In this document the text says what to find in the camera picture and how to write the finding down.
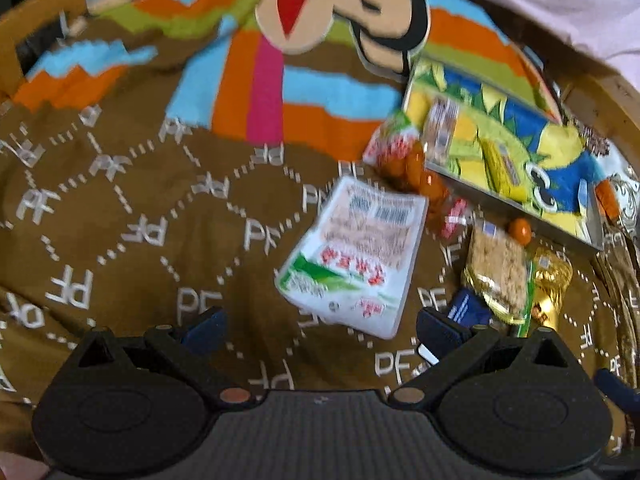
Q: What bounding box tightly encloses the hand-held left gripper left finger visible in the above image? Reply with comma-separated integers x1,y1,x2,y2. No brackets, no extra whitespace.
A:
75,307,252,409

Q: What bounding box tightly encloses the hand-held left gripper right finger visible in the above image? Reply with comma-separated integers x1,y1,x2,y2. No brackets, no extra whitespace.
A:
387,307,582,410

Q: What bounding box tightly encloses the navy blue packet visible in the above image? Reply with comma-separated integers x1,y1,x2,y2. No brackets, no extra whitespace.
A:
418,287,494,366

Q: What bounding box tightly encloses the clear meat floss cake packet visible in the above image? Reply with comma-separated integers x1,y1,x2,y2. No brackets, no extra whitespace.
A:
461,224,533,327

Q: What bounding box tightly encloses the white snack packet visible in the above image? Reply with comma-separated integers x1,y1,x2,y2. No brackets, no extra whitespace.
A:
274,176,430,340

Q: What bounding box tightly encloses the gold snack packet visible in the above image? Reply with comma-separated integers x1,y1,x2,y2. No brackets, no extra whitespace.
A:
529,245,574,327

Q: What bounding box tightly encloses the metal tray with colourful print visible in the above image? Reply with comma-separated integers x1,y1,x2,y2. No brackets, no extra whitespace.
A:
402,55,607,252

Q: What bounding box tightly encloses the tangerine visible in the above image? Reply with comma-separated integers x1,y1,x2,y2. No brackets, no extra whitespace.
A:
508,218,533,247

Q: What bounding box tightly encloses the printed brown blanket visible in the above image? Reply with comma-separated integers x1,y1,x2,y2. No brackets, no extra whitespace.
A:
0,0,631,461

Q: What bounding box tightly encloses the yellow snack packet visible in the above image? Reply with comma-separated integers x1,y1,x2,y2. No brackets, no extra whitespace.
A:
480,139,527,199

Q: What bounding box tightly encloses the orange snack packet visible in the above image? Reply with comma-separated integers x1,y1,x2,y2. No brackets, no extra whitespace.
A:
362,110,472,239

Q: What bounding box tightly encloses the brown bread packet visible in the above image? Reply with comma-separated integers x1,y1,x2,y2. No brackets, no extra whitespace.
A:
424,99,460,162

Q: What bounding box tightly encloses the orange cloth piece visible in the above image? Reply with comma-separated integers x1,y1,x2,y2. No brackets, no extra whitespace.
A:
595,179,622,222

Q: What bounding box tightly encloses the floral cloth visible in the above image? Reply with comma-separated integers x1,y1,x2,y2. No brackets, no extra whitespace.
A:
574,124,640,376

